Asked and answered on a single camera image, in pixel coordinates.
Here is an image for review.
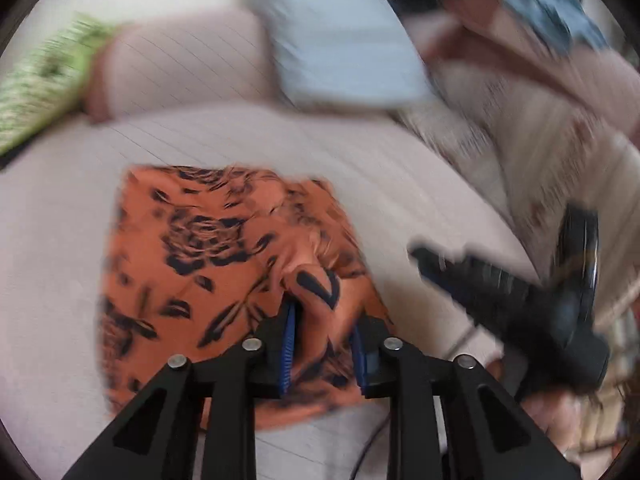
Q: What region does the green white patterned pillow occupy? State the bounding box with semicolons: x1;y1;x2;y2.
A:
0;15;118;156

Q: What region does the striped beige cushion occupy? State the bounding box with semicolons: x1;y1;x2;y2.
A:
400;105;640;271

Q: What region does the orange black floral garment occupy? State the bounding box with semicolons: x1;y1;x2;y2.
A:
97;162;401;431

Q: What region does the black cable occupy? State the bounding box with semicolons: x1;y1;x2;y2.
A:
350;410;396;480

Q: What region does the pink brown bolster cushion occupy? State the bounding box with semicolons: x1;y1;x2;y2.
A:
82;7;281;123

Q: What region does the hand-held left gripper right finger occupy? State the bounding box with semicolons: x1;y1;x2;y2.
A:
350;316;583;480

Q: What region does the blue denim cloth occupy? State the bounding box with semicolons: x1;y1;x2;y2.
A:
475;0;608;56

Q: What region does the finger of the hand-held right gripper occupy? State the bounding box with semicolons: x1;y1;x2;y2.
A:
407;245;556;333

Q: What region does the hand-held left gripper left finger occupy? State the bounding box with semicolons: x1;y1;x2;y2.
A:
62;302;301;480

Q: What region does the brown pink back cushion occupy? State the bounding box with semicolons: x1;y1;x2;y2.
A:
405;0;640;161

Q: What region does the light blue pillow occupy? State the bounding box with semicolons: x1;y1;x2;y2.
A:
245;0;436;111

